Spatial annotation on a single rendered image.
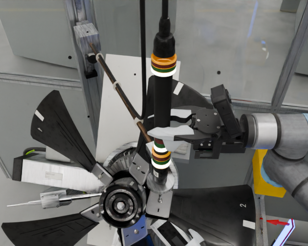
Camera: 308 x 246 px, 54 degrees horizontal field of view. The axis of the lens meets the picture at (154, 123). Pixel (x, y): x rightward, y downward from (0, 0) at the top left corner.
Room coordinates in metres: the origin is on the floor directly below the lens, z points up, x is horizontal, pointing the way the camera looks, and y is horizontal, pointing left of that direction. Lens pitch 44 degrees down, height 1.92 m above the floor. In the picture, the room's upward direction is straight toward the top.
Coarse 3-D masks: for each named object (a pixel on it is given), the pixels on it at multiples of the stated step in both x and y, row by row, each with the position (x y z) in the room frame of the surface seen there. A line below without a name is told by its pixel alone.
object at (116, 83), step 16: (144, 0) 0.51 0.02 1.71; (144, 16) 0.51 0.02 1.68; (144, 32) 0.51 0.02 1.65; (96, 48) 0.90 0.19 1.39; (144, 48) 0.51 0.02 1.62; (144, 64) 0.51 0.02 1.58; (112, 80) 0.73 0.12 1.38; (144, 80) 0.51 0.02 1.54; (144, 96) 0.52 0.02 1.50; (144, 112) 0.52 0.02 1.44
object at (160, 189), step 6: (150, 144) 0.48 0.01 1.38; (150, 150) 0.46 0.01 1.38; (150, 156) 0.46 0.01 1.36; (150, 162) 0.45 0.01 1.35; (150, 168) 0.46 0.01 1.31; (150, 174) 0.45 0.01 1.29; (168, 174) 0.45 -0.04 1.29; (150, 180) 0.44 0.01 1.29; (168, 180) 0.44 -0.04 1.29; (174, 180) 0.44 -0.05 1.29; (150, 186) 0.42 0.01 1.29; (156, 186) 0.42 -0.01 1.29; (162, 186) 0.42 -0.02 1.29; (168, 186) 0.42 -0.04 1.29; (156, 192) 0.40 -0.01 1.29; (162, 192) 0.40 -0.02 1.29
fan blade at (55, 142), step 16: (48, 96) 0.62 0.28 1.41; (48, 112) 0.61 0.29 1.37; (64, 112) 0.58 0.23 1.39; (32, 128) 0.63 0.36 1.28; (48, 128) 0.60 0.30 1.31; (64, 128) 0.57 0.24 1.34; (48, 144) 0.60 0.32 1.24; (64, 144) 0.57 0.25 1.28; (80, 144) 0.53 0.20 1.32; (80, 160) 0.53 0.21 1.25
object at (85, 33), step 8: (80, 24) 1.04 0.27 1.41; (88, 24) 1.04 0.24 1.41; (80, 32) 0.98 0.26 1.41; (88, 32) 0.98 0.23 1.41; (96, 32) 0.98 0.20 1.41; (80, 40) 0.95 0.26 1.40; (88, 40) 0.96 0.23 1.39; (96, 40) 0.97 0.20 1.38; (80, 48) 0.97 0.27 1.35; (88, 48) 0.96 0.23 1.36
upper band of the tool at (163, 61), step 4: (152, 56) 0.44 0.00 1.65; (172, 56) 0.45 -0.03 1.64; (152, 60) 0.43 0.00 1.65; (156, 60) 0.46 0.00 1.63; (160, 60) 0.46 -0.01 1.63; (164, 60) 0.46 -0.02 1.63; (168, 60) 0.46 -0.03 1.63; (172, 60) 0.45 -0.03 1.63; (152, 64) 0.43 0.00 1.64; (160, 64) 0.42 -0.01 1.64; (164, 64) 0.42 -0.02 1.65; (168, 64) 0.42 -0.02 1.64; (152, 68) 0.43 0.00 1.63; (160, 68) 0.42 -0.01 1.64; (168, 68) 0.42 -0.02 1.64; (160, 72) 0.42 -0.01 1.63; (168, 72) 0.42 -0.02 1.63; (160, 76) 0.42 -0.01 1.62
